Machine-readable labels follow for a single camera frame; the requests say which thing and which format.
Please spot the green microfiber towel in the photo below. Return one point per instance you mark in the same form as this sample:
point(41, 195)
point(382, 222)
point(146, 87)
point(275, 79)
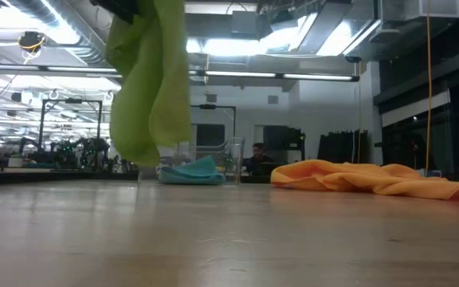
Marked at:
point(146, 99)

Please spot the teal microfiber towel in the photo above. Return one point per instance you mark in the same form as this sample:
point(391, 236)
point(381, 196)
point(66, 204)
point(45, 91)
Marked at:
point(197, 171)

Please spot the orange microfiber towel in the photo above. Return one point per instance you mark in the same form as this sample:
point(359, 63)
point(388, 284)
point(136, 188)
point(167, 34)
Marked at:
point(353, 175)

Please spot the black robot arms station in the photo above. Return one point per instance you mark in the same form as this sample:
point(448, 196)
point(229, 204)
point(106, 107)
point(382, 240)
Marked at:
point(82, 151)

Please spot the long linear ceiling light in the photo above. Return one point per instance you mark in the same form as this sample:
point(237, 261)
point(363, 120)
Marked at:
point(253, 74)

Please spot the clear plastic bin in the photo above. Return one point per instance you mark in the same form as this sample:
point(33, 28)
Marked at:
point(235, 159)

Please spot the person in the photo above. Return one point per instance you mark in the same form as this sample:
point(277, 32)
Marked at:
point(258, 151)

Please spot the black curtain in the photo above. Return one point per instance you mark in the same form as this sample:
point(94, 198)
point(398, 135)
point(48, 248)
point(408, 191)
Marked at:
point(341, 143)

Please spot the silver ventilation duct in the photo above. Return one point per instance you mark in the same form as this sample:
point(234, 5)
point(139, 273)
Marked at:
point(26, 8)

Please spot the black robot station frame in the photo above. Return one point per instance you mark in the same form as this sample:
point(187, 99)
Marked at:
point(70, 101)
point(213, 106)

